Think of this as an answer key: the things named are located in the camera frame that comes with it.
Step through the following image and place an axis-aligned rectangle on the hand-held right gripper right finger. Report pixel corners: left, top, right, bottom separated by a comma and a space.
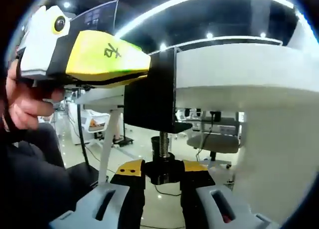
179, 160, 272, 229

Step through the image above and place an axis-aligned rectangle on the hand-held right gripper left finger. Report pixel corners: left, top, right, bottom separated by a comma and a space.
48, 159, 146, 229

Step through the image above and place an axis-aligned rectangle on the black clamp fixture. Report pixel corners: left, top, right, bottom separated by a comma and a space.
123, 47, 193, 185

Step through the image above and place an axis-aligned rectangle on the white desk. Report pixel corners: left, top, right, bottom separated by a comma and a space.
74, 42, 319, 188

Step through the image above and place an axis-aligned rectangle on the person's left hand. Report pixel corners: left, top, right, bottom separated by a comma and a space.
4, 63, 65, 130

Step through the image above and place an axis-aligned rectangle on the large dark hanging monitor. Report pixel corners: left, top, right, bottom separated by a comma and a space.
70, 0, 119, 35

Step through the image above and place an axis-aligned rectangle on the white mesh office chair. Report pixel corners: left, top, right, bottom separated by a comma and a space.
84, 108, 111, 148

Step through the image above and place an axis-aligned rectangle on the grey seat office chair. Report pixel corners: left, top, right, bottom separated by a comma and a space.
186, 133, 242, 169

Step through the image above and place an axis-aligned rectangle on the black floor stand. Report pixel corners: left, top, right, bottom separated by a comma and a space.
74, 103, 101, 188

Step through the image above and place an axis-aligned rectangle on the person's leg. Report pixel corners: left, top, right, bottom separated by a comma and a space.
0, 125, 101, 229

